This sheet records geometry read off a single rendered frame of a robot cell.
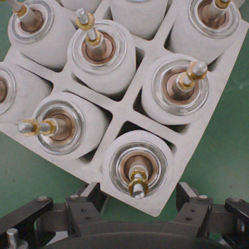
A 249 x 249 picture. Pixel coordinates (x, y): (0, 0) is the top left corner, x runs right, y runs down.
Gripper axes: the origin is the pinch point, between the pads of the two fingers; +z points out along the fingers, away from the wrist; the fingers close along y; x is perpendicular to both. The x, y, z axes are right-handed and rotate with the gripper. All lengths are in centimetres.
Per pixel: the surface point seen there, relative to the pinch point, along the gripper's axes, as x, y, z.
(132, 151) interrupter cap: 2.4, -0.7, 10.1
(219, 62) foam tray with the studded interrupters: 16.4, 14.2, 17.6
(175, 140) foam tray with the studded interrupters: 3.3, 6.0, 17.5
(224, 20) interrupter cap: 20.2, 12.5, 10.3
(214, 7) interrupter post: 20.4, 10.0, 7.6
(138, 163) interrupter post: 1.2, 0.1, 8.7
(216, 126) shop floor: 5.4, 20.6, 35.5
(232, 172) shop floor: -6.9, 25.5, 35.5
